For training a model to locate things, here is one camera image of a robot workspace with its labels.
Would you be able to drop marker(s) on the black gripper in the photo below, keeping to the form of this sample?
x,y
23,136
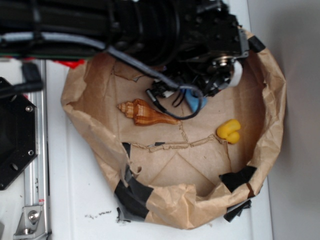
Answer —
x,y
213,47

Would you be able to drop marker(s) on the blue sponge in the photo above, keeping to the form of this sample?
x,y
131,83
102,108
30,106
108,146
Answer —
x,y
192,100

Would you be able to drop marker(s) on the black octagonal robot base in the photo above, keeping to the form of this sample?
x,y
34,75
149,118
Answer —
x,y
18,141

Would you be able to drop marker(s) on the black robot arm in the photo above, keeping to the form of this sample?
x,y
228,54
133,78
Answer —
x,y
150,31

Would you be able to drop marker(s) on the yellow rubber duck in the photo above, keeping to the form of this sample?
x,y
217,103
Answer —
x,y
229,131

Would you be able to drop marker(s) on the orange conch seashell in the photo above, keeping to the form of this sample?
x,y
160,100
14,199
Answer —
x,y
144,115

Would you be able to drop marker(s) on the brown paper bag bowl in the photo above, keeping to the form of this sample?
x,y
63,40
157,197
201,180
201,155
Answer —
x,y
183,175

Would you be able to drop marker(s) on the aluminium extrusion rail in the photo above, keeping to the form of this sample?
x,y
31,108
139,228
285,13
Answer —
x,y
36,174

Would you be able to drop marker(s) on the metal corner bracket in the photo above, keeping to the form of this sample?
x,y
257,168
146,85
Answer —
x,y
31,225

